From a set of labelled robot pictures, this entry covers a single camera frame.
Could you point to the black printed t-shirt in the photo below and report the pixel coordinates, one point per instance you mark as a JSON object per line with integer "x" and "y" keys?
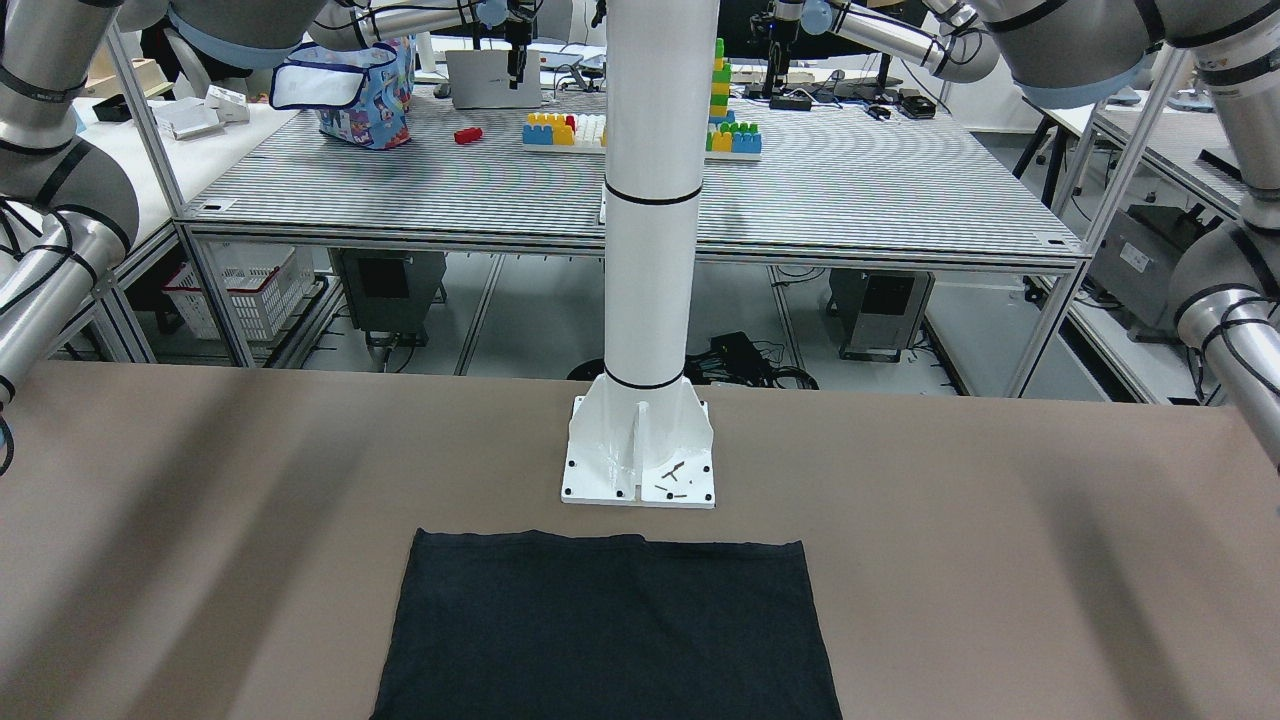
{"x": 535, "y": 626}

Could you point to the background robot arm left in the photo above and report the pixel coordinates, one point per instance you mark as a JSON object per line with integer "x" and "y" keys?
{"x": 350, "y": 26}

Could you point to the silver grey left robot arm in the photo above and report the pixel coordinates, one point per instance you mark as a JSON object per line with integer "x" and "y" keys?
{"x": 1222, "y": 295}

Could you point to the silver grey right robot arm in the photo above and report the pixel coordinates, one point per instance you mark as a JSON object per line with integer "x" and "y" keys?
{"x": 87, "y": 202}

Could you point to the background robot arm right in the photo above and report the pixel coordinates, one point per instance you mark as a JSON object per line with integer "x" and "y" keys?
{"x": 961, "y": 52}

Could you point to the white central mounting column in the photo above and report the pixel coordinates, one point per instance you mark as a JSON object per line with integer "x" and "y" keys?
{"x": 641, "y": 436}

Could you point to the striped aluminium workbench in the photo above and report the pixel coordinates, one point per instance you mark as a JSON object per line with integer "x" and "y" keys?
{"x": 832, "y": 188}

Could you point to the stacked toy block tower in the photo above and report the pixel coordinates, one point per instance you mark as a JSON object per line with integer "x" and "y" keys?
{"x": 728, "y": 137}

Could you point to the grey computer box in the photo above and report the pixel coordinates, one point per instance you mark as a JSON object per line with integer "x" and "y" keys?
{"x": 880, "y": 311}
{"x": 389, "y": 292}

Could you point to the toy block set on tray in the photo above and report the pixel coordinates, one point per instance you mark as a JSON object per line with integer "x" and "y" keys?
{"x": 577, "y": 133}

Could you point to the red toy block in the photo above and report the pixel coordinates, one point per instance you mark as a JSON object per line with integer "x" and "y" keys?
{"x": 468, "y": 135}

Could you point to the silver laptop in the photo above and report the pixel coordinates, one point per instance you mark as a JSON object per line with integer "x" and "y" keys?
{"x": 493, "y": 79}

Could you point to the colourful patterned bag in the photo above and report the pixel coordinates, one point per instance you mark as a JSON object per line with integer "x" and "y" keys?
{"x": 361, "y": 97}

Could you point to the white plastic basket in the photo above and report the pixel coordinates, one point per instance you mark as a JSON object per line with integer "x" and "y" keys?
{"x": 265, "y": 283}

